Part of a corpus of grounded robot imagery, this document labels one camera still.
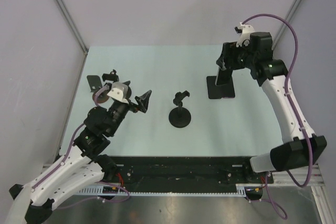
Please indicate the aluminium frame post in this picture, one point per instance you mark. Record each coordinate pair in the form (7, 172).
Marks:
(289, 17)
(71, 25)

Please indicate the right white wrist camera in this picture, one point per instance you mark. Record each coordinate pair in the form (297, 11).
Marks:
(244, 31)

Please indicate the black phone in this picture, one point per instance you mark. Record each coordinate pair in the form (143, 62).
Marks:
(214, 91)

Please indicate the right aluminium frame post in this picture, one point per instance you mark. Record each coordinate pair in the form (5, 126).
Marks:
(289, 17)

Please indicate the black stand holding white phone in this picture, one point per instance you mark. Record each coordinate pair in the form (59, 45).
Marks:
(179, 116)

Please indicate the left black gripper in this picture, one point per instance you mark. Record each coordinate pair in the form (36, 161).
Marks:
(142, 100)

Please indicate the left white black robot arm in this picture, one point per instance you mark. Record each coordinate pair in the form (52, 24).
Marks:
(83, 162)

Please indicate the black stand holding purple phone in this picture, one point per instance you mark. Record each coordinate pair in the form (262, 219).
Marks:
(110, 77)

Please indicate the white silver phone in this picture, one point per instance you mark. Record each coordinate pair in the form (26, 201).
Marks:
(223, 76)

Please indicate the rusty base phone stand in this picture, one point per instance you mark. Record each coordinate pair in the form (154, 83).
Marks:
(95, 84)

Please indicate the purple phone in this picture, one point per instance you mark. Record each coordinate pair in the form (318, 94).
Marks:
(229, 93)

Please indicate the white slotted cable duct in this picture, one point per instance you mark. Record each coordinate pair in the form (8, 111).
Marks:
(109, 191)

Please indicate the left aluminium frame post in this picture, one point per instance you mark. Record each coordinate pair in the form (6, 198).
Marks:
(71, 25)

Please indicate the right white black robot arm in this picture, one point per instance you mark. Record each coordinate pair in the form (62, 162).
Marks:
(261, 43)

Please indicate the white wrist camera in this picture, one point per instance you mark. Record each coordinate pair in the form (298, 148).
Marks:
(244, 31)
(116, 92)

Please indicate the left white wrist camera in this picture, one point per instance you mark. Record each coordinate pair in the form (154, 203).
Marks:
(116, 92)

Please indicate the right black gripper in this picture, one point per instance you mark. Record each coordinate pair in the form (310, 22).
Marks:
(229, 49)

